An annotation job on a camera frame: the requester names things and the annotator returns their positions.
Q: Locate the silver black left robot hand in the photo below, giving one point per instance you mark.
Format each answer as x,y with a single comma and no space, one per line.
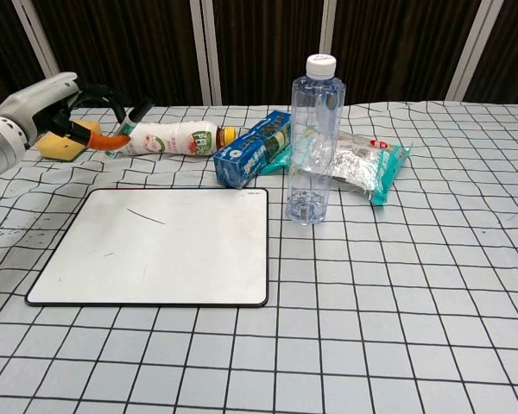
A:
34,101

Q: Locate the green whiteboard marker black cap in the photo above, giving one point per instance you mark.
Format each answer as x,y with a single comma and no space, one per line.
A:
143,110

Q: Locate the yellow sponge green backing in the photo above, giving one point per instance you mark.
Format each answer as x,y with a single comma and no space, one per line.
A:
62,148

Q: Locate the white yogurt drink bottle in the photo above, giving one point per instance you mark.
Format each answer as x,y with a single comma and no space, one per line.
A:
164,138

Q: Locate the blue rectangular cardboard box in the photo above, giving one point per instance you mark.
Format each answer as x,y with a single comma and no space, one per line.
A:
246,159

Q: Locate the clear plastic water bottle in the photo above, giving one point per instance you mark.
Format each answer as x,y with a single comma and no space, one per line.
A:
313,129

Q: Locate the teal silver snack bag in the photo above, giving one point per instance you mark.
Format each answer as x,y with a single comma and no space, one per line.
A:
371,168

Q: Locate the white black checkered tablecloth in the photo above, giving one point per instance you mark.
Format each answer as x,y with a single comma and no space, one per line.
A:
371,323

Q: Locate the white dry-erase board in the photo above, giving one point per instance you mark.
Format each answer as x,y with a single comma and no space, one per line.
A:
164,259

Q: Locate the dark folding screen white frame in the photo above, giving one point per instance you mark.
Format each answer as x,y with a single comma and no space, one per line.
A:
263,47

